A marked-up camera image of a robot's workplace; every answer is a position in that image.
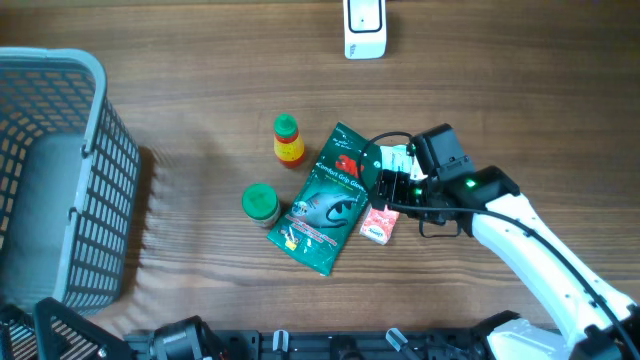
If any grey plastic mesh basket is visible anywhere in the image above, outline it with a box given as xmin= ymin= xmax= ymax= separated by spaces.
xmin=1 ymin=47 xmax=141 ymax=315

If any green lid jar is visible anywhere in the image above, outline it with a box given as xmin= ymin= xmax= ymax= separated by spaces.
xmin=241 ymin=183 xmax=281 ymax=228

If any red yellow sauce bottle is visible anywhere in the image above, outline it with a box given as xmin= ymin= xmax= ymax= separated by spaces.
xmin=274 ymin=113 xmax=305 ymax=168

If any white barcode scanner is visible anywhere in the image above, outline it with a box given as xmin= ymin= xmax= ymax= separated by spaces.
xmin=343 ymin=0 xmax=387 ymax=60

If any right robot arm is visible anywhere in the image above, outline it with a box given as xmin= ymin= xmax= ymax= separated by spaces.
xmin=370 ymin=166 xmax=639 ymax=359

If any red white small packet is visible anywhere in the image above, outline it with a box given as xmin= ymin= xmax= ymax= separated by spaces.
xmin=359 ymin=205 xmax=400 ymax=245

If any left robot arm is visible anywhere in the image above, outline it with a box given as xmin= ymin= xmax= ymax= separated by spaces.
xmin=1 ymin=298 xmax=229 ymax=360

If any light green tissue packet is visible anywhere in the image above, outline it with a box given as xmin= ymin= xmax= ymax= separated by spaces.
xmin=380 ymin=145 xmax=427 ymax=181

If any green 3M glove packet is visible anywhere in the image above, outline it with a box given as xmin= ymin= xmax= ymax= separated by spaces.
xmin=267 ymin=123 xmax=381 ymax=276

